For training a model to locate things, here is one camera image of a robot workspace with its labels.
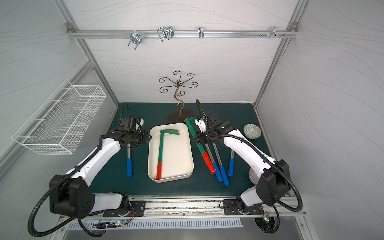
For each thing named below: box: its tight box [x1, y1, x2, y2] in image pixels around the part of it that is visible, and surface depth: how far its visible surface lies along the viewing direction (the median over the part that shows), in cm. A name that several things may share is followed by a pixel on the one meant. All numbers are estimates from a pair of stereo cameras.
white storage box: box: [147, 123, 194, 183], surface depth 93 cm
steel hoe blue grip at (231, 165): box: [228, 149, 235, 178], surface depth 88 cm
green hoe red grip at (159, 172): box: [156, 129, 180, 180], surface depth 95 cm
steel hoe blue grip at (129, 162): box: [126, 143, 133, 178], surface depth 88 cm
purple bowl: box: [248, 167, 260, 185], surface depth 80 cm
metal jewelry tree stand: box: [159, 70, 199, 124], surface depth 95 cm
